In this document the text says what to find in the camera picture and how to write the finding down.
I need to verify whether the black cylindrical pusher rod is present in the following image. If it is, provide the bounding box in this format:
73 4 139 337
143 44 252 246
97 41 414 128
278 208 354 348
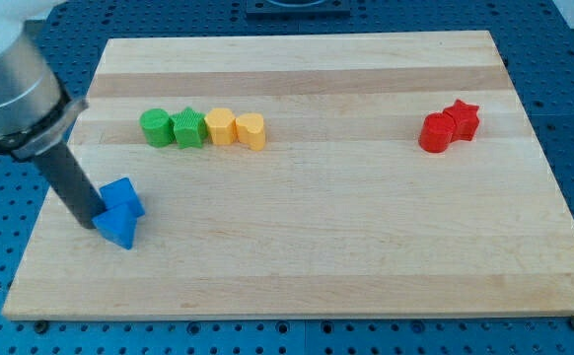
33 141 106 230

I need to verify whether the blue cube block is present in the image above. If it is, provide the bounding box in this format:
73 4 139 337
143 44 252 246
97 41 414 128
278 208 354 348
100 177 145 218

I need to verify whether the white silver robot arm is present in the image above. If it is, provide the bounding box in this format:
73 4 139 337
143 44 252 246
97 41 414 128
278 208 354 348
0 0 106 229

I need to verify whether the blue triangle block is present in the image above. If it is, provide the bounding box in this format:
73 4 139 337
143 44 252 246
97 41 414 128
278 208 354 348
93 204 137 249

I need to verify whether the green cylinder block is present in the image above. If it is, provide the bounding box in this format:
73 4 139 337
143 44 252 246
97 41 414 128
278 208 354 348
139 108 175 148

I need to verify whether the green star block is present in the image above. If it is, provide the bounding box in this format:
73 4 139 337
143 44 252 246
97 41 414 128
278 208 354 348
170 106 207 149

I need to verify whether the yellow hexagon block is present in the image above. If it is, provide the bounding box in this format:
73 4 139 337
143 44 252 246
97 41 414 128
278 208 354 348
204 107 238 145

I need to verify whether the yellow heart block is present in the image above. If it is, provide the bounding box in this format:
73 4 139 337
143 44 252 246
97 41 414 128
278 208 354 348
235 112 266 151

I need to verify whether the wooden board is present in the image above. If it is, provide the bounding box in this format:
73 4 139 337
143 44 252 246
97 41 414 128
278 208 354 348
3 31 574 321

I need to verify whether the red cylinder block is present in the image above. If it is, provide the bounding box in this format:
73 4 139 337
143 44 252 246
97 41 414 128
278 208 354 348
418 112 456 153

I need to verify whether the red star block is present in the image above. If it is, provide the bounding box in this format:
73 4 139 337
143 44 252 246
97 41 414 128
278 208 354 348
443 99 480 142

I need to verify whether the dark blue mount plate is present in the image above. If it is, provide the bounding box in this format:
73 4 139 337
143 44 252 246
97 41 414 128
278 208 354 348
244 0 351 17

